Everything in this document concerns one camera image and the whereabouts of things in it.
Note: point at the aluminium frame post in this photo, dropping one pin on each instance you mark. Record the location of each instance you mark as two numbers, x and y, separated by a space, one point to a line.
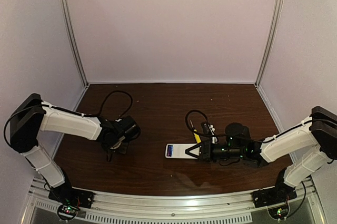
277 10
72 41

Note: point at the battery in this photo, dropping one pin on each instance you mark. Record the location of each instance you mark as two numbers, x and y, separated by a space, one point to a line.
169 150

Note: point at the front aluminium rail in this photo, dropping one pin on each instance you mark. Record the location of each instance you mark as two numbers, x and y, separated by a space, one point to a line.
237 207

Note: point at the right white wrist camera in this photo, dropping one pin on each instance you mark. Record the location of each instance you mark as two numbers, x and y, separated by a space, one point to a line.
208 128

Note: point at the white remote control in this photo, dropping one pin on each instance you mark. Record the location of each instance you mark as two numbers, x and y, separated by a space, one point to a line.
178 151

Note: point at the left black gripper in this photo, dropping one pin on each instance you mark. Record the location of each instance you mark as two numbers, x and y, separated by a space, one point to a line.
116 149

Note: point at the right aluminium frame post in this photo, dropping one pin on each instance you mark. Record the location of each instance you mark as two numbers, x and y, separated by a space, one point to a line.
277 10

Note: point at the left aluminium frame post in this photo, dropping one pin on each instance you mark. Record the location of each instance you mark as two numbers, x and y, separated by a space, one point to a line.
72 41

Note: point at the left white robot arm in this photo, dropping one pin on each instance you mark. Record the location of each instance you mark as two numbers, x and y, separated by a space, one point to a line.
35 115

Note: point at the yellow handled screwdriver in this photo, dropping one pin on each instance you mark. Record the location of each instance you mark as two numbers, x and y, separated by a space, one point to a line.
196 136

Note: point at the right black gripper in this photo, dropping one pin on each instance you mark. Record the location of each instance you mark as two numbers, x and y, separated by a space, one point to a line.
205 151

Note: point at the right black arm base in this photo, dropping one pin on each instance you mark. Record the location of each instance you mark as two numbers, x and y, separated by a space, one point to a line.
276 201

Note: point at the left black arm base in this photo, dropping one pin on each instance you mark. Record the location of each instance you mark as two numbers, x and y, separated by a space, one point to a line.
72 202

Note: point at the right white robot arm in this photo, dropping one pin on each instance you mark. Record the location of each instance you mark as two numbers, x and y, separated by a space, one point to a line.
318 131

